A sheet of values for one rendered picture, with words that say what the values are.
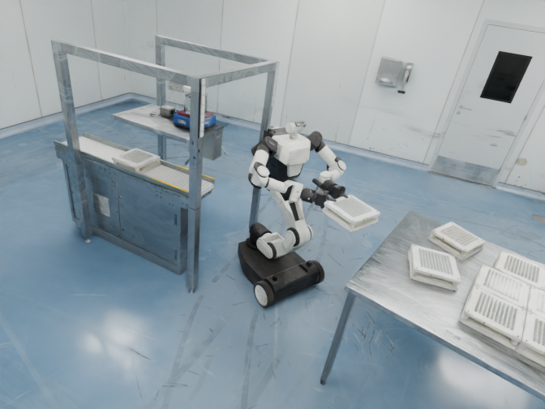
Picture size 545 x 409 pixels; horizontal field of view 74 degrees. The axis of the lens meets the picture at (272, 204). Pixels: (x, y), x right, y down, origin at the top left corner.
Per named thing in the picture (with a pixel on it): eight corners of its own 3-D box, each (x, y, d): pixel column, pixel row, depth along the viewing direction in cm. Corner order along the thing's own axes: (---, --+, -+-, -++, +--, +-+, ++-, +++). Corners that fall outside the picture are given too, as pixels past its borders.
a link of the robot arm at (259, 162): (251, 169, 215) (259, 145, 230) (242, 182, 225) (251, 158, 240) (268, 178, 218) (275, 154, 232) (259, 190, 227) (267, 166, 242)
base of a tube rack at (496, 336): (519, 320, 182) (521, 316, 181) (514, 350, 164) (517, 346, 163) (469, 294, 193) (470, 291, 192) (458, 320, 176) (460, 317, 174)
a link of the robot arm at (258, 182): (285, 187, 222) (256, 178, 215) (277, 196, 230) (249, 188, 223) (285, 174, 228) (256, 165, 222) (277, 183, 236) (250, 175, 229)
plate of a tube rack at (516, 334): (524, 312, 180) (526, 310, 179) (519, 343, 162) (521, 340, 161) (472, 287, 191) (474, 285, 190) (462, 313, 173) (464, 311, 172)
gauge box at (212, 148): (221, 156, 260) (223, 129, 250) (212, 161, 252) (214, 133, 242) (195, 148, 267) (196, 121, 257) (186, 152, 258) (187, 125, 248)
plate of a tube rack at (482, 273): (529, 287, 198) (530, 285, 197) (524, 312, 180) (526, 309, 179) (481, 266, 209) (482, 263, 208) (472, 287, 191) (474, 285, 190)
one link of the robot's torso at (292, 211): (288, 249, 269) (265, 191, 276) (306, 243, 279) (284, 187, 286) (299, 244, 256) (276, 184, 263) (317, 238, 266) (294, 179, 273)
